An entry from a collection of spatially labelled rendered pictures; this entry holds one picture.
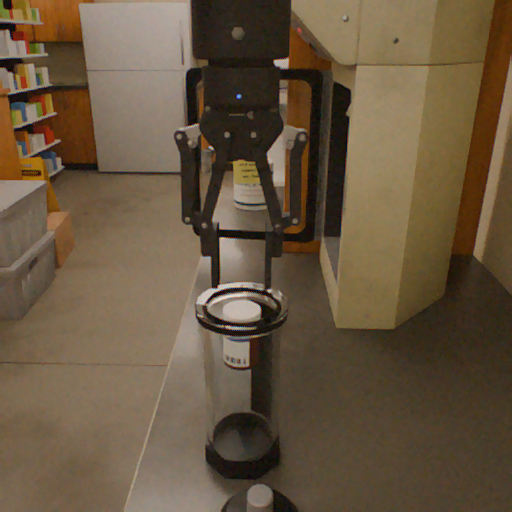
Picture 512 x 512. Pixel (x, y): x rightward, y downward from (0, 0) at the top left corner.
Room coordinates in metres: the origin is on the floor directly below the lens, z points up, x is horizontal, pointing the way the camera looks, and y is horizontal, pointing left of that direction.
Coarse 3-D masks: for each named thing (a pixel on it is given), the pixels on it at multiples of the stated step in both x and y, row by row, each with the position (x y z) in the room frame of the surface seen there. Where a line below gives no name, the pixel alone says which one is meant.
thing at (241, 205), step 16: (288, 80) 1.14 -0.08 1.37; (288, 96) 1.14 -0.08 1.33; (304, 96) 1.13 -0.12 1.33; (288, 112) 1.14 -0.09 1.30; (304, 112) 1.13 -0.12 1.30; (304, 128) 1.13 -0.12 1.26; (320, 128) 1.13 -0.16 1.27; (208, 144) 1.17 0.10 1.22; (240, 160) 1.15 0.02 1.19; (272, 160) 1.14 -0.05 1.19; (288, 160) 1.14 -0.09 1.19; (304, 160) 1.13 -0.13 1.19; (208, 176) 1.17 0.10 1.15; (224, 176) 1.16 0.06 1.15; (240, 176) 1.15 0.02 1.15; (256, 176) 1.15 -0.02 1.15; (272, 176) 1.14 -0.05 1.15; (288, 176) 1.14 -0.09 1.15; (304, 176) 1.13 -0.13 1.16; (224, 192) 1.16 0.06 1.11; (240, 192) 1.15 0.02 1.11; (256, 192) 1.15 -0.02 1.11; (288, 192) 1.14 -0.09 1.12; (304, 192) 1.13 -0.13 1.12; (224, 208) 1.16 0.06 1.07; (240, 208) 1.15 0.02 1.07; (256, 208) 1.15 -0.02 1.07; (288, 208) 1.14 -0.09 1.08; (304, 208) 1.13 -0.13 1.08; (224, 224) 1.16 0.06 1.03; (240, 224) 1.15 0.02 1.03; (256, 224) 1.15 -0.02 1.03; (304, 224) 1.13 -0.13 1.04
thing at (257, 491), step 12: (240, 492) 0.41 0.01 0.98; (252, 492) 0.38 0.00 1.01; (264, 492) 0.38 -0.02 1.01; (276, 492) 0.41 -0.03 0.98; (228, 504) 0.39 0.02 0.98; (240, 504) 0.39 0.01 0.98; (252, 504) 0.37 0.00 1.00; (264, 504) 0.37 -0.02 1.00; (276, 504) 0.39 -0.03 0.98; (288, 504) 0.39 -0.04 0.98
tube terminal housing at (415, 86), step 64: (384, 0) 0.82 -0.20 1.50; (448, 0) 0.84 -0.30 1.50; (384, 64) 0.82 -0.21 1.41; (448, 64) 0.86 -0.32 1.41; (384, 128) 0.81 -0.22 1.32; (448, 128) 0.88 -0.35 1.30; (384, 192) 0.81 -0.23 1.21; (448, 192) 0.91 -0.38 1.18; (320, 256) 1.12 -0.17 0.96; (384, 256) 0.81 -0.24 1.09; (448, 256) 0.94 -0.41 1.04; (384, 320) 0.81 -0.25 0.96
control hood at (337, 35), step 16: (304, 0) 0.82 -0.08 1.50; (320, 0) 0.82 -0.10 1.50; (336, 0) 0.82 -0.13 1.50; (352, 0) 0.82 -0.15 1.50; (304, 16) 0.82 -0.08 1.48; (320, 16) 0.82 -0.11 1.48; (336, 16) 0.82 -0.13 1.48; (352, 16) 0.82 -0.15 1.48; (320, 32) 0.82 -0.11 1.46; (336, 32) 0.82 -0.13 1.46; (352, 32) 0.82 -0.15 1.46; (320, 48) 0.91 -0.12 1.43; (336, 48) 0.82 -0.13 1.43; (352, 48) 0.82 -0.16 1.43; (352, 64) 0.82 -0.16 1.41
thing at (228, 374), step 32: (224, 288) 0.54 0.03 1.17; (256, 288) 0.54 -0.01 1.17; (224, 320) 0.47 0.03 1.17; (256, 320) 0.47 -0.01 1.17; (224, 352) 0.47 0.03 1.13; (256, 352) 0.46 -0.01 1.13; (224, 384) 0.47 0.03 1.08; (256, 384) 0.46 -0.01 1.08; (224, 416) 0.47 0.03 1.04; (256, 416) 0.46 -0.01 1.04; (224, 448) 0.47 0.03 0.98; (256, 448) 0.46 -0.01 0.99
